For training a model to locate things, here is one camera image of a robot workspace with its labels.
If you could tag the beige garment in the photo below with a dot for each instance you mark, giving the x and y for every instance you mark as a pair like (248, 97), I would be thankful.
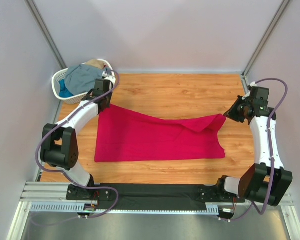
(96, 63)

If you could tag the grey blue shirt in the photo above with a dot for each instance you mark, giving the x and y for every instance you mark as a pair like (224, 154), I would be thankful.
(81, 78)

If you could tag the white plastic laundry basket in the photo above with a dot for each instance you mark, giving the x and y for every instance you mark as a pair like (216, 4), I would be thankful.
(81, 97)

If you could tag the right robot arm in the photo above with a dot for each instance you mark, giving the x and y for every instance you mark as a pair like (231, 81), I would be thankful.
(266, 181)

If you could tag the bright blue garment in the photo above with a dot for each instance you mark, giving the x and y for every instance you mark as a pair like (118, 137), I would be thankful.
(64, 92)

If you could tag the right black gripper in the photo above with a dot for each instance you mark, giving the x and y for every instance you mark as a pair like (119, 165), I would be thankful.
(233, 113)

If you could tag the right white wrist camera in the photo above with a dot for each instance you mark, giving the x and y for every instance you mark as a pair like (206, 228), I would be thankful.
(249, 88)

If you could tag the right aluminium corner post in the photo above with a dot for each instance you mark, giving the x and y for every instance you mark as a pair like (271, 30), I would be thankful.
(266, 36)

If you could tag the aluminium frame rail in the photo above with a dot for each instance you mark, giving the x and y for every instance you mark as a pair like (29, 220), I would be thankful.
(22, 226)

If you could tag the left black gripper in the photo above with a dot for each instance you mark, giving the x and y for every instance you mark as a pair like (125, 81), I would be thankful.
(104, 105)

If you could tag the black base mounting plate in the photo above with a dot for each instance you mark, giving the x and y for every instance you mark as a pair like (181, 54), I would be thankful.
(184, 196)

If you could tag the aluminium corner post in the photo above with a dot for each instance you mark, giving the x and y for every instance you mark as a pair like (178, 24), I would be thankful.
(45, 31)
(266, 36)

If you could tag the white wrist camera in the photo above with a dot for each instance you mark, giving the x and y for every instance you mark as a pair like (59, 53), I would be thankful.
(109, 76)
(249, 88)

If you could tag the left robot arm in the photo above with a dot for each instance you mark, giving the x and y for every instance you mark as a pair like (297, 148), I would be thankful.
(59, 146)

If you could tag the left aluminium corner post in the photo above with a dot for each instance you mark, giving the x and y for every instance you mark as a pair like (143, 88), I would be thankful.
(45, 31)

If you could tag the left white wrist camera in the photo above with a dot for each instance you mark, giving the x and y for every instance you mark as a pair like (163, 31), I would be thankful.
(109, 76)

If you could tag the slotted grey cable duct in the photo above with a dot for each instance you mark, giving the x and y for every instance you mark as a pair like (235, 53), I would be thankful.
(85, 208)

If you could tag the red t shirt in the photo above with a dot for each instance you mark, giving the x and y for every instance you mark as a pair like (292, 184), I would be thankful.
(124, 135)

